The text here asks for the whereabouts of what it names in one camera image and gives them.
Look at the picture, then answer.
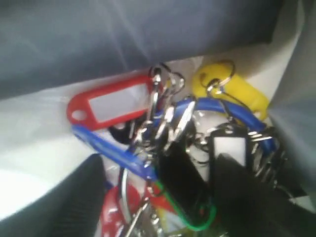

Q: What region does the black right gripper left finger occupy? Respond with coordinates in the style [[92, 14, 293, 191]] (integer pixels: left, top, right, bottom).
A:
[[0, 154, 106, 237]]

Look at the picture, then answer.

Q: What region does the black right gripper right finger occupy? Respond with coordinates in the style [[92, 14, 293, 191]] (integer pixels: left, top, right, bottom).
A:
[[214, 154, 316, 237]]

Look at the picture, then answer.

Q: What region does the bunch of colourful key tags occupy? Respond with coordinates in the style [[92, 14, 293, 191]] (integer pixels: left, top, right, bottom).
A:
[[72, 68, 285, 232]]

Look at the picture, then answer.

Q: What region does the cream canvas bag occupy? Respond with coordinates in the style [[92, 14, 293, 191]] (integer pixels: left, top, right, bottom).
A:
[[0, 0, 316, 237]]

